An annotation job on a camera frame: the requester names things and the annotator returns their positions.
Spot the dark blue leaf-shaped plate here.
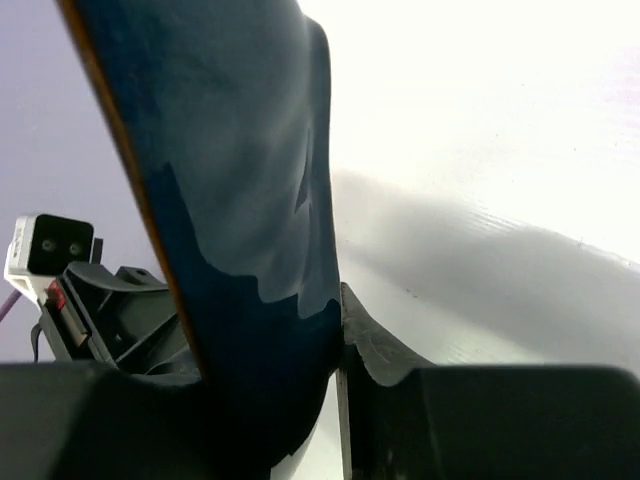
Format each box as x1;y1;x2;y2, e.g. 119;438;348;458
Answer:
60;1;342;479

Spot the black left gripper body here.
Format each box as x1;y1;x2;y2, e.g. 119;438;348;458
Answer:
31;261;199;376

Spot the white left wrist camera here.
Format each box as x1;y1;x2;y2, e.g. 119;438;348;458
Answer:
4;213;94;305

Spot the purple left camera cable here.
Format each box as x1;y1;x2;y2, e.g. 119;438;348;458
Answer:
0;291;23;323

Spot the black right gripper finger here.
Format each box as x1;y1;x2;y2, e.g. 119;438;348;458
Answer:
336;283;440;479

